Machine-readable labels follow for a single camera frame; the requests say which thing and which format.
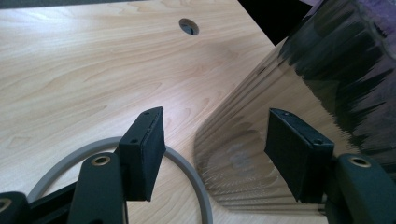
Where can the clear ribbed trash bin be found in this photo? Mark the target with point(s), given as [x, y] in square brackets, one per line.
[311, 93]

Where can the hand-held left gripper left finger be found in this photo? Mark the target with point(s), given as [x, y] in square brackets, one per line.
[141, 155]

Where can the purple plastic bag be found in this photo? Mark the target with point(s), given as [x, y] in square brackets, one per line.
[383, 12]

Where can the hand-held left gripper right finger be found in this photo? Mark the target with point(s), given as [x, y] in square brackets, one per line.
[295, 155]

